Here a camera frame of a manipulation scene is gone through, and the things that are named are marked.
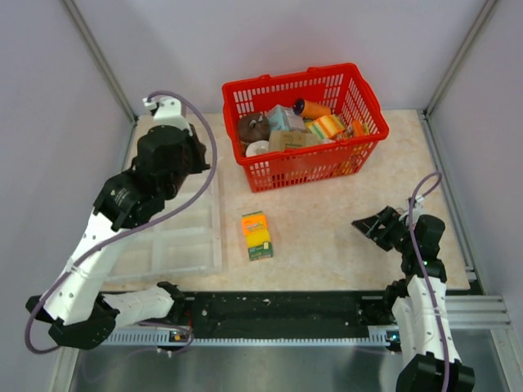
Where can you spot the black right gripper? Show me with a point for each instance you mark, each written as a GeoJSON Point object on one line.
{"type": "Point", "coordinates": [388, 217]}

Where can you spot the red plastic basket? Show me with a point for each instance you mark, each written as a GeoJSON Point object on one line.
{"type": "Point", "coordinates": [340, 87]}

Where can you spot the clear plastic compartment tray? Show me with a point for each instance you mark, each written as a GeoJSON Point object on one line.
{"type": "Point", "coordinates": [187, 244]}

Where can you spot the yellow green striped sponge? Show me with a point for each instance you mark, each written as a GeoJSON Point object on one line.
{"type": "Point", "coordinates": [326, 127]}

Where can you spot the orange yellow sponge pack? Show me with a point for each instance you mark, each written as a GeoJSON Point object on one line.
{"type": "Point", "coordinates": [257, 236]}

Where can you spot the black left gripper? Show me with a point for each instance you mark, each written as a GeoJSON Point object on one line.
{"type": "Point", "coordinates": [194, 141]}

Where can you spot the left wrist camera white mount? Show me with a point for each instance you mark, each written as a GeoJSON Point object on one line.
{"type": "Point", "coordinates": [167, 111]}

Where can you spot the brown round object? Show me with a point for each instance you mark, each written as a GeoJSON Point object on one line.
{"type": "Point", "coordinates": [253, 127]}

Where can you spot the white tape roll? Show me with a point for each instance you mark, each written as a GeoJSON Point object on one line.
{"type": "Point", "coordinates": [257, 148]}

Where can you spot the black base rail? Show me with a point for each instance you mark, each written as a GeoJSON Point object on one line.
{"type": "Point", "coordinates": [286, 315]}

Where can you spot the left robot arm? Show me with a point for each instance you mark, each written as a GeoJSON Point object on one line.
{"type": "Point", "coordinates": [78, 313]}

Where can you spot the brown cardboard box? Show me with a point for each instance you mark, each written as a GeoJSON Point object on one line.
{"type": "Point", "coordinates": [281, 140]}

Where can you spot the orange bottle dark cap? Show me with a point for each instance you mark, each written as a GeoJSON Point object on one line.
{"type": "Point", "coordinates": [309, 109]}

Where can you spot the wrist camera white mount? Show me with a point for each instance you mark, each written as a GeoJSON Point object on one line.
{"type": "Point", "coordinates": [416, 205]}
{"type": "Point", "coordinates": [167, 111]}

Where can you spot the orange small packet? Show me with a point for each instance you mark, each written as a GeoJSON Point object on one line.
{"type": "Point", "coordinates": [357, 129]}

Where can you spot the teal white box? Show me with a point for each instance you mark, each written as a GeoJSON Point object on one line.
{"type": "Point", "coordinates": [282, 118]}

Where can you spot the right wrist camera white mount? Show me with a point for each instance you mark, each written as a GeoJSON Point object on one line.
{"type": "Point", "coordinates": [416, 205]}

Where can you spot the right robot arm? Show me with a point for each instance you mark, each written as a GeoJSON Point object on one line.
{"type": "Point", "coordinates": [418, 301]}

